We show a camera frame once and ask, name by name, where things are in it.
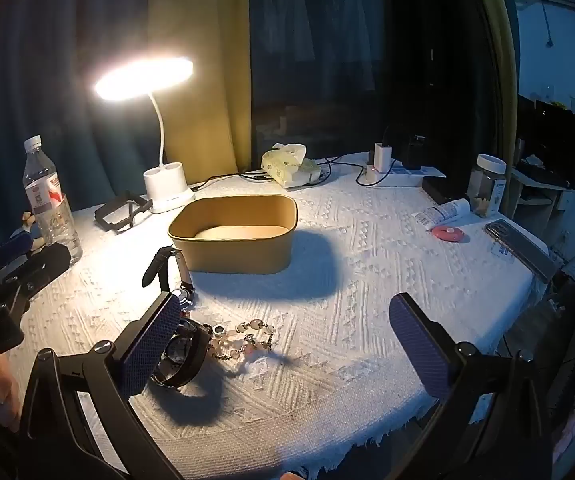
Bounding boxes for yellow curtain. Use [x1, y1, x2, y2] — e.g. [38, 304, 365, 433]
[148, 0, 253, 186]

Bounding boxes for white textured tablecloth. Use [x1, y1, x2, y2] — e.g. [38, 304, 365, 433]
[0, 152, 563, 480]

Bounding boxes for white power strip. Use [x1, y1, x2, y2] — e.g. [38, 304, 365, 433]
[357, 162, 447, 187]

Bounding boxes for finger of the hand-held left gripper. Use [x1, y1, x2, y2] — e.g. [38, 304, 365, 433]
[0, 234, 36, 291]
[0, 244, 72, 321]

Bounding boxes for flat black box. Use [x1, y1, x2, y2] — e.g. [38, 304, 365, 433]
[421, 177, 468, 206]

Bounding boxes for clear jar with white lid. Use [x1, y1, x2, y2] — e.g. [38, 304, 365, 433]
[467, 154, 507, 218]

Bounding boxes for black strap wristwatch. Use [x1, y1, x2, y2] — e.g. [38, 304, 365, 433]
[150, 317, 212, 388]

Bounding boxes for yellow tissue pack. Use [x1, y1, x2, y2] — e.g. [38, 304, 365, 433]
[261, 143, 322, 188]

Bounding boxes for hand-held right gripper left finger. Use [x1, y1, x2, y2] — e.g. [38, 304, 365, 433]
[18, 290, 184, 480]

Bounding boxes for dark box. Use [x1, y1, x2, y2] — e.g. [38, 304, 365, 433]
[515, 95, 575, 191]

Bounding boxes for black charger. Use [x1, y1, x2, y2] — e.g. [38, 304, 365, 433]
[401, 135, 427, 170]

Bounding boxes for black charger cable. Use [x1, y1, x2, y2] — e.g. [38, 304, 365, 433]
[317, 156, 379, 187]

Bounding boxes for brown paper box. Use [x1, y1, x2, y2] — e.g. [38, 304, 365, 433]
[168, 194, 299, 275]

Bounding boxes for black folding stand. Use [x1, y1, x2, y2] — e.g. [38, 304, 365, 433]
[94, 191, 152, 233]

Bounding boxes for pink round case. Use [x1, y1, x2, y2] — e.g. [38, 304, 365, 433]
[431, 225, 464, 243]

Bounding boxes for white tube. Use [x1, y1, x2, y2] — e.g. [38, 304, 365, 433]
[412, 198, 471, 231]

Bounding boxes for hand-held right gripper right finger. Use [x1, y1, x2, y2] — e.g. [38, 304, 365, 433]
[389, 293, 554, 480]

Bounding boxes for white desk lamp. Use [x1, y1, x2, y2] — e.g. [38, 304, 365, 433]
[94, 56, 196, 213]

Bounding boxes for dark blue curtain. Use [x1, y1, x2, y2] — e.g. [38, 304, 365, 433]
[0, 0, 168, 241]

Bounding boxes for phone in clear case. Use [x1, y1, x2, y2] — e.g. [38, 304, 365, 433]
[483, 218, 558, 283]

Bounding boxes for black lamp cable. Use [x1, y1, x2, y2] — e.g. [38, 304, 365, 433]
[190, 172, 271, 193]

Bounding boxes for white charger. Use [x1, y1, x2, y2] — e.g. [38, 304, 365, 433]
[373, 142, 393, 171]

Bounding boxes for clear plastic water bottle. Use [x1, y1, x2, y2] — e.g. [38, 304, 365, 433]
[22, 135, 83, 263]

